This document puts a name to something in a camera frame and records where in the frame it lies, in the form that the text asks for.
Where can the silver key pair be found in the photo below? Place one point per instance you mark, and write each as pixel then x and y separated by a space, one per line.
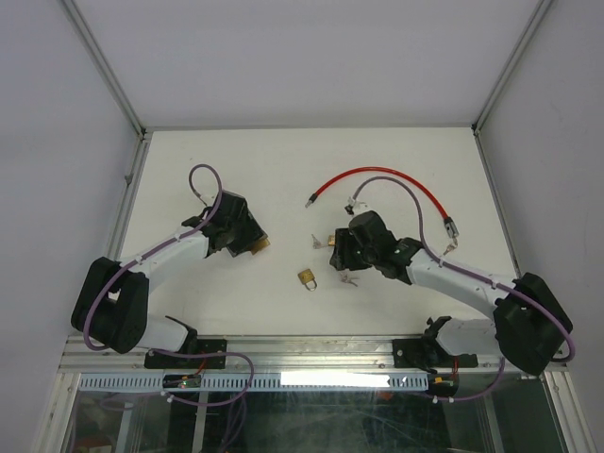
pixel 316 244

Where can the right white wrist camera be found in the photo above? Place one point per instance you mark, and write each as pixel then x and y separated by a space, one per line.
pixel 355 207

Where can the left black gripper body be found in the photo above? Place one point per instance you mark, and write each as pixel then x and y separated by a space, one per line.
pixel 243 232

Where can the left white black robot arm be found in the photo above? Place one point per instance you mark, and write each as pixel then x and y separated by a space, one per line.
pixel 113 305

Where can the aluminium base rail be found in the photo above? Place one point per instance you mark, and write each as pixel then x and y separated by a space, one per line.
pixel 371 353

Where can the silver key bunch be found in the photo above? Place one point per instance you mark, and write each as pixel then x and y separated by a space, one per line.
pixel 453 245
pixel 348 279

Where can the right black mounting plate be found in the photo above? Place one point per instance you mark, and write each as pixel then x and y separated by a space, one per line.
pixel 425 354

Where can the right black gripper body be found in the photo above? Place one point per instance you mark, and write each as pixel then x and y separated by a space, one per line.
pixel 349 255

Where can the large brass padlock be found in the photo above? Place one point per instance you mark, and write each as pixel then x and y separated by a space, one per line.
pixel 259 246

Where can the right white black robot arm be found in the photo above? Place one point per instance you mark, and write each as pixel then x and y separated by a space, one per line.
pixel 520 319

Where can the white slotted cable duct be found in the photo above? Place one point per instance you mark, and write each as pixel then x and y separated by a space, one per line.
pixel 288 381

